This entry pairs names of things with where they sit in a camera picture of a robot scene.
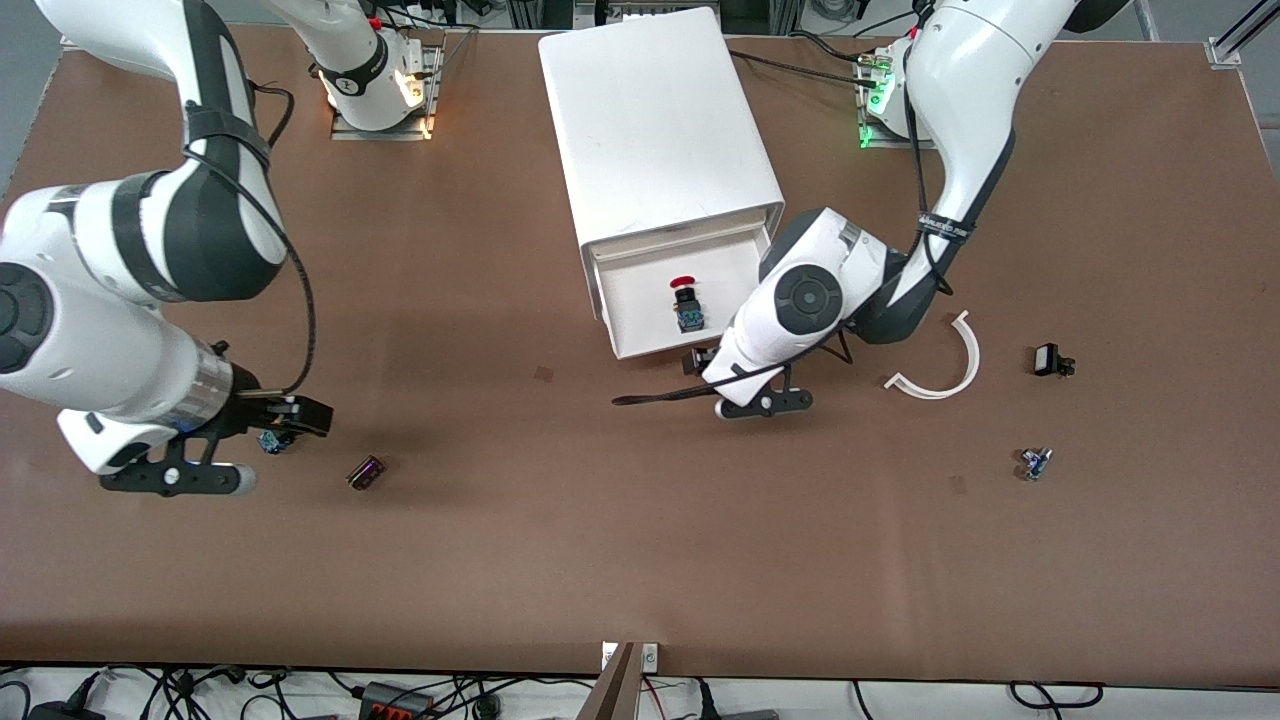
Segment red push button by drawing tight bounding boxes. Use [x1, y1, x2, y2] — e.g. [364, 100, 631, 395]
[670, 274, 707, 335]

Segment white plastic drawer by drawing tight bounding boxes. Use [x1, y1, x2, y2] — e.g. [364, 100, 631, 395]
[590, 225, 777, 360]

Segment white drawer cabinet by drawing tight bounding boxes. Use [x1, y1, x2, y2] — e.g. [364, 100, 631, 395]
[538, 7, 788, 326]

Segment white curved plastic piece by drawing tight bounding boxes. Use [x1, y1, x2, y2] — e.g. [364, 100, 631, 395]
[884, 310, 982, 401]

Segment black power strip red switches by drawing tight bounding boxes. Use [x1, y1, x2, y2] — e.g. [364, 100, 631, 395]
[358, 682, 437, 720]

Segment aluminium profile corner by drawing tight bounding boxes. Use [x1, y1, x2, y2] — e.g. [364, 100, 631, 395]
[1205, 0, 1280, 69]

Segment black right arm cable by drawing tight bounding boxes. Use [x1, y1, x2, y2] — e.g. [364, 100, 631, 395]
[185, 82, 317, 401]

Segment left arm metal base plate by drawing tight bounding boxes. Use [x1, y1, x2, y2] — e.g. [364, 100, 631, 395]
[858, 50, 937, 151]

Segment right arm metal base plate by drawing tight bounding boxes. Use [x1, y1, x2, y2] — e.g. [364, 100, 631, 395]
[330, 45, 443, 142]

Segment black cable on table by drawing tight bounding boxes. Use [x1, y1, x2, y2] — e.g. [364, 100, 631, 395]
[788, 30, 876, 65]
[728, 48, 883, 81]

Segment wooden post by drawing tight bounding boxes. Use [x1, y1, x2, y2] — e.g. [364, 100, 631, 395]
[577, 643, 641, 720]

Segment black cable loop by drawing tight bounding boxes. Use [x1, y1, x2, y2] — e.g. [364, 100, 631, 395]
[1008, 682, 1106, 712]

